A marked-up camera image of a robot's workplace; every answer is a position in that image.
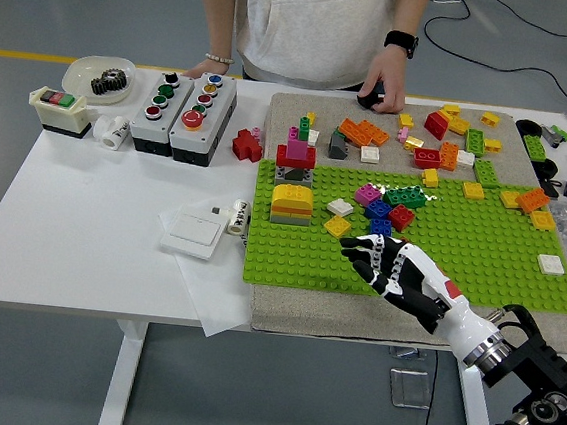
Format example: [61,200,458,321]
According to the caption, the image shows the wide red toy brick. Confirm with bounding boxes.
[274,143,319,171]

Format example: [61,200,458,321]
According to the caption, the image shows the tall pink toy brick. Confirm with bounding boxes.
[286,126,312,162]

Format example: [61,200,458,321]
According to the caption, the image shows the white flat toy brick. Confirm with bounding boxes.
[325,197,356,219]

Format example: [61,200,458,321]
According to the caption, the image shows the person's right hand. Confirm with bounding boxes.
[180,57,234,83]

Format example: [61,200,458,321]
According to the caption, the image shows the green toy baseplate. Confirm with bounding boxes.
[239,156,567,316]

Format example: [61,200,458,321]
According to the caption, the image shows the black metal gear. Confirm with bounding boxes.
[89,67,130,98]

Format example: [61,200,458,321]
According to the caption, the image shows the yellow-orange toy brick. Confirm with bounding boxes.
[446,116,472,137]

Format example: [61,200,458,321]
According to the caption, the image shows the yellow domed toy brick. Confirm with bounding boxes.
[270,181,316,209]

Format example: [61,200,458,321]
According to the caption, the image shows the white printed cylinder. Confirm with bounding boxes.
[224,197,252,237]

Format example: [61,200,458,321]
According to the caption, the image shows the person's left hand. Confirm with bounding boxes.
[355,42,412,118]

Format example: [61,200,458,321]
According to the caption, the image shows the white wall switch plate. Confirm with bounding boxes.
[158,209,227,262]

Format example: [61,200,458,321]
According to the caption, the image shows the black floor cable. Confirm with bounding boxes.
[483,0,567,40]
[418,0,567,106]

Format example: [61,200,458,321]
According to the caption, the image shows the cream switch box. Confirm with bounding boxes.
[24,85,100,141]

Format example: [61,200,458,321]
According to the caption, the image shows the large red sloped toy brick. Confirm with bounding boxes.
[422,109,453,142]

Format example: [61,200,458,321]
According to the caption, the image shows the white pipe tee fitting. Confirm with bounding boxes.
[91,112,132,151]

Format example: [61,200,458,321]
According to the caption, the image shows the white paper sheet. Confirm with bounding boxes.
[147,193,265,342]

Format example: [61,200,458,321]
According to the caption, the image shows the black flat part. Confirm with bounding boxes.
[539,175,564,200]

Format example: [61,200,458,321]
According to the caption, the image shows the red square toy brick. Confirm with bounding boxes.
[385,202,417,234]

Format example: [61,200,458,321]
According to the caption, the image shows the light green toy brick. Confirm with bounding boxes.
[521,133,548,161]

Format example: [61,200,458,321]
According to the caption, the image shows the grey flat toy brick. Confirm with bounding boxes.
[268,208,313,228]

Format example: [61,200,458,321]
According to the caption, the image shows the translucent white bowl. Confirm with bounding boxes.
[60,52,139,108]

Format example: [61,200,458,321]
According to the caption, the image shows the black toy brick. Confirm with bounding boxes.
[355,78,388,112]

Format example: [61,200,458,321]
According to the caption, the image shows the grey four-button control box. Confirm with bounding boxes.
[127,68,197,159]

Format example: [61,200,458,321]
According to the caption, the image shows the dark green long toy brick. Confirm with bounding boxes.
[382,181,431,211]

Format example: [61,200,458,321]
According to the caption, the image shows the grey and green small tool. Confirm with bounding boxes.
[540,123,567,149]

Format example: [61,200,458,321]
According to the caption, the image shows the white table leg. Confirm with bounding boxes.
[95,316,149,425]
[448,350,510,425]

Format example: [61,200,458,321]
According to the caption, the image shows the yellow square toy tile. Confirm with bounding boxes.
[528,209,559,233]

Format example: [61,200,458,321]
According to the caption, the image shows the thin black cable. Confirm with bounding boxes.
[418,347,440,425]

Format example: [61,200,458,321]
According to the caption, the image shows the black wristwatch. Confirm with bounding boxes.
[382,28,421,61]

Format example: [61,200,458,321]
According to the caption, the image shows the metal floor outlet plate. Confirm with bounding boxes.
[385,365,435,412]

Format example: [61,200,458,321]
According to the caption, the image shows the red toy brick with circles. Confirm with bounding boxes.
[411,147,444,171]

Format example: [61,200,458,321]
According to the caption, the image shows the orange flat toy brick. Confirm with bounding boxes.
[270,201,314,215]

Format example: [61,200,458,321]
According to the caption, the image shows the red cross-shaped toy brick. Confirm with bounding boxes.
[230,126,266,164]

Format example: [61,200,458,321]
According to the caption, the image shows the small metal floor plate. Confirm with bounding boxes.
[388,343,430,362]

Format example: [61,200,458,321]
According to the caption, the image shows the person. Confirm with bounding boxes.
[185,0,434,99]

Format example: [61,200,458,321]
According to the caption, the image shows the grey toy brick base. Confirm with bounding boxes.
[274,164,316,184]

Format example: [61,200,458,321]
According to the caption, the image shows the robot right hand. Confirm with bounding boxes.
[327,229,510,368]

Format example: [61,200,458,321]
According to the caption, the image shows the yellow flat toy brick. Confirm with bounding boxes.
[321,213,353,241]

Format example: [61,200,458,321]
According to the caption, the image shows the dark grey sloped toy brick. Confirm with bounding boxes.
[326,129,352,160]

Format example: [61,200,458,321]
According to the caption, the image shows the orange long toy brick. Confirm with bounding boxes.
[352,119,393,148]
[337,117,374,147]

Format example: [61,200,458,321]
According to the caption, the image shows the grey emergency-stop control box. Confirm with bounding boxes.
[166,68,240,171]

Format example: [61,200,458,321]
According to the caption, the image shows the grey-brown mat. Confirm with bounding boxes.
[246,89,567,362]

